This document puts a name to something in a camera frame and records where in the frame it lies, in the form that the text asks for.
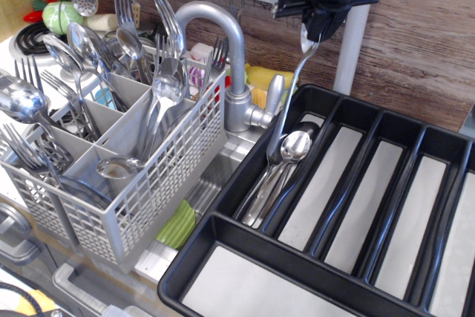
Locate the silver fork left rear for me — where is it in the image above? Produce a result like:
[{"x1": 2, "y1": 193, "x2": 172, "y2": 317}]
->
[{"x1": 14, "y1": 55, "x2": 44, "y2": 93}]

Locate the white metal pole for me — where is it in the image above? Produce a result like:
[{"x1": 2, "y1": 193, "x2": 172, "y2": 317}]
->
[{"x1": 333, "y1": 4, "x2": 370, "y2": 95}]

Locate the silver fork front left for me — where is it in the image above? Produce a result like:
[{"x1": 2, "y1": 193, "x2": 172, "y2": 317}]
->
[{"x1": 0, "y1": 122, "x2": 81, "y2": 251}]

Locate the tall silver spoon back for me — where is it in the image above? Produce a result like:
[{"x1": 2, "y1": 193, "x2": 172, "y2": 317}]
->
[{"x1": 43, "y1": 34, "x2": 99, "y2": 140}]

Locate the silver fork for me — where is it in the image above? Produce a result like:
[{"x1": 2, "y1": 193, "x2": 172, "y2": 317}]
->
[
  {"x1": 192, "y1": 36, "x2": 230, "y2": 102},
  {"x1": 0, "y1": 122, "x2": 81, "y2": 251},
  {"x1": 14, "y1": 55, "x2": 44, "y2": 93}
]

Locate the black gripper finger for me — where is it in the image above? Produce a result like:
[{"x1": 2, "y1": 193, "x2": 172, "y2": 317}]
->
[
  {"x1": 302, "y1": 7, "x2": 329, "y2": 42},
  {"x1": 321, "y1": 4, "x2": 351, "y2": 41}
]

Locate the silver spoon centre compartment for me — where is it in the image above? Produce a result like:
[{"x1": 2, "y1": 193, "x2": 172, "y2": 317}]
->
[{"x1": 140, "y1": 75, "x2": 185, "y2": 162}]

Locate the small silver spoon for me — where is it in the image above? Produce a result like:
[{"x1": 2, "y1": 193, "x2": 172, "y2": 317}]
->
[{"x1": 266, "y1": 24, "x2": 319, "y2": 166}]

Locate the green toy vegetable slice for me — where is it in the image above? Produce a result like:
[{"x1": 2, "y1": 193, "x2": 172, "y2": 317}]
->
[{"x1": 155, "y1": 200, "x2": 196, "y2": 250}]

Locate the green toy cabbage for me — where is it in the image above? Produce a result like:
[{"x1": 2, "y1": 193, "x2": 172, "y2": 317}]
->
[{"x1": 42, "y1": 1, "x2": 84, "y2": 35}]

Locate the black cutlery tray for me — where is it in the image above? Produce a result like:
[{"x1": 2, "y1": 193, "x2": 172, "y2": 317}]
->
[{"x1": 157, "y1": 85, "x2": 474, "y2": 316}]

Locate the large silver spoon left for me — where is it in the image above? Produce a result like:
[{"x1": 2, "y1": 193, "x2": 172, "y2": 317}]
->
[{"x1": 0, "y1": 74, "x2": 73, "y2": 166}]

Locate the dark spoon in tray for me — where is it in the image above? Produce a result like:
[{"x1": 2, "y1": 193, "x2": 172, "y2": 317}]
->
[{"x1": 235, "y1": 134, "x2": 286, "y2": 226}]

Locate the silver fork back right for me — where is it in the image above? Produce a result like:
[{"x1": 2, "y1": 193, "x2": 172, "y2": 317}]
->
[{"x1": 192, "y1": 36, "x2": 230, "y2": 102}]

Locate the grey plastic cutlery basket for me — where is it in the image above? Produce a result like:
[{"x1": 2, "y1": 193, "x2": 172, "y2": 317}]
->
[{"x1": 0, "y1": 44, "x2": 229, "y2": 275}]

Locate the silver faucet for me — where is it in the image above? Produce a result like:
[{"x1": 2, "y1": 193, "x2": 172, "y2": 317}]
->
[{"x1": 176, "y1": 1, "x2": 285, "y2": 132}]

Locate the silver spoon lying in basket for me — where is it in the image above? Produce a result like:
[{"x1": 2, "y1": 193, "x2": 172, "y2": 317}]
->
[{"x1": 96, "y1": 156, "x2": 145, "y2": 179}]

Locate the black stove coil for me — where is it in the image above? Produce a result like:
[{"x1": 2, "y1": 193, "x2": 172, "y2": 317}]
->
[{"x1": 15, "y1": 22, "x2": 50, "y2": 56}]

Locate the silver spoon in tray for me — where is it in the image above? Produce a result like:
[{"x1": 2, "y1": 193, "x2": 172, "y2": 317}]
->
[{"x1": 252, "y1": 130, "x2": 312, "y2": 226}]

